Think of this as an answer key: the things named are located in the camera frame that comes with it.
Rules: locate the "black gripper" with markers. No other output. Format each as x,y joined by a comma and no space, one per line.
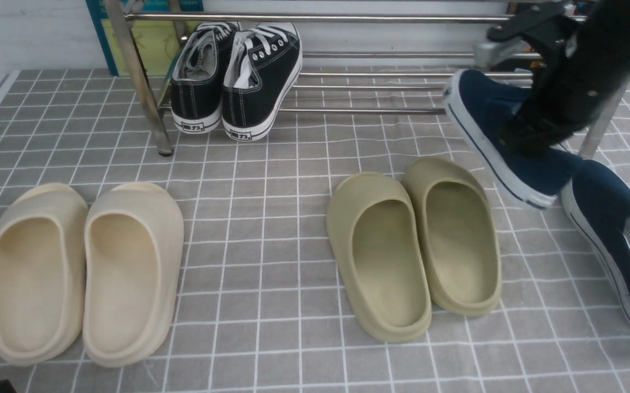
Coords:
569,96

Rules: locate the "navy slip-on shoe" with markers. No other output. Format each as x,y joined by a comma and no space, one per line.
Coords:
597,202
479,106

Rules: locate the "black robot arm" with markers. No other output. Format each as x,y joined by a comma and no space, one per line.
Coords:
548,30

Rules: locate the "metal shoe rack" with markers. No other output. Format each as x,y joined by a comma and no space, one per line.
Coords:
156,105

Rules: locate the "right olive foam slipper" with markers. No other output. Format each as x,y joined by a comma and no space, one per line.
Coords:
457,236

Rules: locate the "olive foam slipper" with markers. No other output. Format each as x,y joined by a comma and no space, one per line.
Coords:
457,236
372,231

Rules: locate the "left olive foam slipper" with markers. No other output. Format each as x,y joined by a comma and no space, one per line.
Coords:
372,231

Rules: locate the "right black canvas sneaker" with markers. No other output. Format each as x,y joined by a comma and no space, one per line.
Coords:
265,62

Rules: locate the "black canvas sneaker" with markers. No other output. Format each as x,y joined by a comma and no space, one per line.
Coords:
265,62
197,77

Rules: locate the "left black canvas sneaker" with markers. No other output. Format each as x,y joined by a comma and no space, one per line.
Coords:
197,77

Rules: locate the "grey checked table cloth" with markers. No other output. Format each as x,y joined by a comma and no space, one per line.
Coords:
261,306

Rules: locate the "teal and yellow book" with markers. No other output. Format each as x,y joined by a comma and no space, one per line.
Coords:
155,40

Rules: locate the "right cream foam slipper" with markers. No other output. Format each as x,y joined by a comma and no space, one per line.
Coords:
134,236

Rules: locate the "cream foam slipper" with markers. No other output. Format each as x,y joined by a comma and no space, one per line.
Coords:
42,273
134,236

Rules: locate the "left cream foam slipper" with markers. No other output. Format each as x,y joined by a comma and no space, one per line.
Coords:
42,273

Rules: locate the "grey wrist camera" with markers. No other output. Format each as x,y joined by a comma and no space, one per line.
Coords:
505,56

